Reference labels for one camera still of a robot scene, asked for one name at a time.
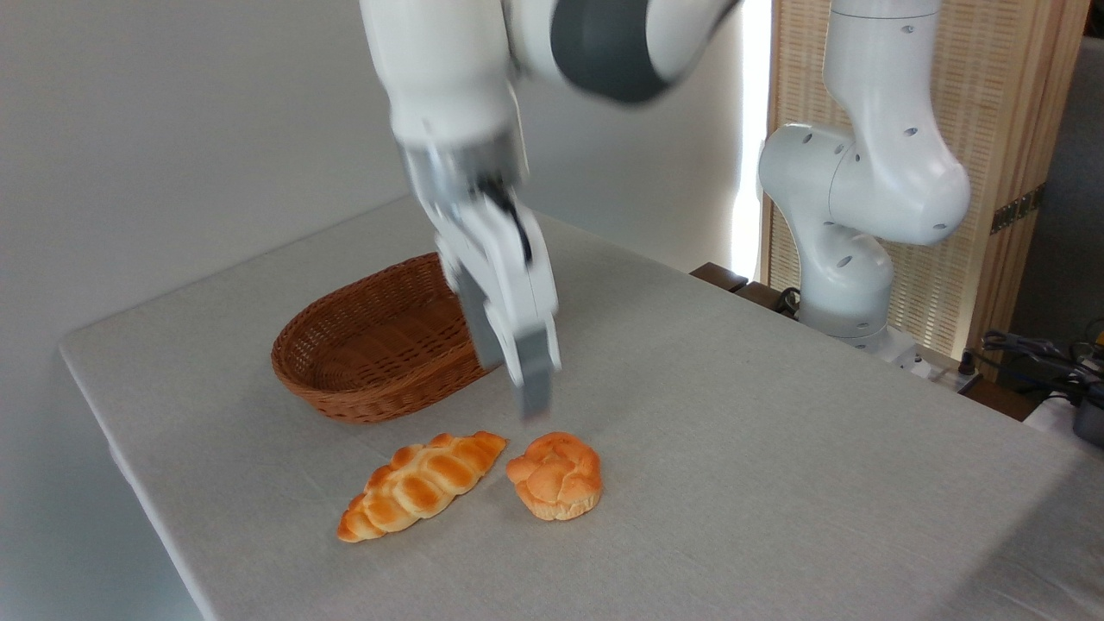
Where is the wooden bamboo folding screen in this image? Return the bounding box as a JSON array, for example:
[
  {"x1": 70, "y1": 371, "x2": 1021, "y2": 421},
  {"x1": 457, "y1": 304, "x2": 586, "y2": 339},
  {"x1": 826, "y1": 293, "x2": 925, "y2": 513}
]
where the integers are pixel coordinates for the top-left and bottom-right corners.
[{"x1": 762, "y1": 0, "x2": 1091, "y2": 361}]

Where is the black cable bundle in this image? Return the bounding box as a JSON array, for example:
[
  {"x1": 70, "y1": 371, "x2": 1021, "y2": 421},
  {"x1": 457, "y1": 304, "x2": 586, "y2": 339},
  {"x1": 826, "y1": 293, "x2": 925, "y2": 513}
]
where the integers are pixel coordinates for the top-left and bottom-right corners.
[{"x1": 959, "y1": 319, "x2": 1104, "y2": 408}]

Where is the grey tablecloth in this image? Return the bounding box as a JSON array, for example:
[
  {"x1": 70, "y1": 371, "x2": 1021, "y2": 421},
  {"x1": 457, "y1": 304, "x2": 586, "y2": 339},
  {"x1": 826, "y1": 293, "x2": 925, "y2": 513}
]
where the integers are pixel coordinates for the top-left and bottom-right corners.
[{"x1": 58, "y1": 193, "x2": 1104, "y2": 621}]

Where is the black screen hinge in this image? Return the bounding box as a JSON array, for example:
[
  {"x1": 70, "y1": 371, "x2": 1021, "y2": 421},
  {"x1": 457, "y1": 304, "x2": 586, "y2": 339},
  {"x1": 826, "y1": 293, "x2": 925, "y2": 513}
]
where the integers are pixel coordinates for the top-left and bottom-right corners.
[{"x1": 989, "y1": 184, "x2": 1047, "y2": 235}]

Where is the long braided bread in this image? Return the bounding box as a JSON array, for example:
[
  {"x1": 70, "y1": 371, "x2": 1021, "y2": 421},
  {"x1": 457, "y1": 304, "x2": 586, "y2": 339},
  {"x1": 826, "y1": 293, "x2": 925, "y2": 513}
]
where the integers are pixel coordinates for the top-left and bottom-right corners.
[{"x1": 336, "y1": 430, "x2": 509, "y2": 544}]

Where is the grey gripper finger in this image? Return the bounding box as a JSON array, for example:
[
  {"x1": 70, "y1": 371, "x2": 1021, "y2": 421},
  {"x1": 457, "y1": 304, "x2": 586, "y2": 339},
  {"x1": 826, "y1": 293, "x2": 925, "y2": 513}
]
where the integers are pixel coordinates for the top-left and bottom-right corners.
[
  {"x1": 452, "y1": 262, "x2": 508, "y2": 373},
  {"x1": 505, "y1": 319, "x2": 564, "y2": 422}
]

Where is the round knotted bread roll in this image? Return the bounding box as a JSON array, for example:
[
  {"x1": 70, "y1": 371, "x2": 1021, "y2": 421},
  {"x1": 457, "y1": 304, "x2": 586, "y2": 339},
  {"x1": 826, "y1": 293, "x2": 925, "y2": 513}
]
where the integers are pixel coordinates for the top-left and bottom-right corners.
[{"x1": 505, "y1": 430, "x2": 604, "y2": 523}]

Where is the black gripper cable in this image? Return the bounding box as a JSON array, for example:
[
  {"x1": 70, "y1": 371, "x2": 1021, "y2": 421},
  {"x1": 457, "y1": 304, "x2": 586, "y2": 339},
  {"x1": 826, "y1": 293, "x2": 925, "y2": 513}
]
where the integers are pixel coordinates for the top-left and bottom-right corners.
[{"x1": 477, "y1": 175, "x2": 533, "y2": 265}]

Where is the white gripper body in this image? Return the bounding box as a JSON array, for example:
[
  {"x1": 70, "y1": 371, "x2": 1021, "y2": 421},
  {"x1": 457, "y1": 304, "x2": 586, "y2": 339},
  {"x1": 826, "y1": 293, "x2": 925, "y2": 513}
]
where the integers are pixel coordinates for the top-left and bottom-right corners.
[{"x1": 428, "y1": 191, "x2": 561, "y2": 348}]

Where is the brown oval wicker basket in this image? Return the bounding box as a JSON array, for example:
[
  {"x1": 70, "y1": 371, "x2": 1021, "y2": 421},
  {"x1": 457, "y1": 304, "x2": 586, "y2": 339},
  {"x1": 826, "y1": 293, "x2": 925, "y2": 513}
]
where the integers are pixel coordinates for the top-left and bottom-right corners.
[{"x1": 270, "y1": 251, "x2": 499, "y2": 425}]

